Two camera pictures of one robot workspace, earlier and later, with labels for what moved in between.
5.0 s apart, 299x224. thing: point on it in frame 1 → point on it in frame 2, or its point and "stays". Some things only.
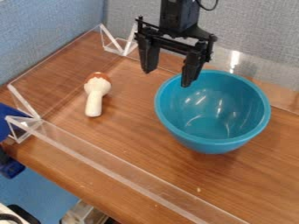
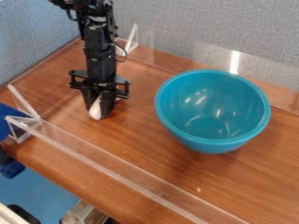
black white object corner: [14, 214] stays
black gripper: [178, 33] → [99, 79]
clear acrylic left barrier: [50, 81] stays
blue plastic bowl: [217, 115] stays
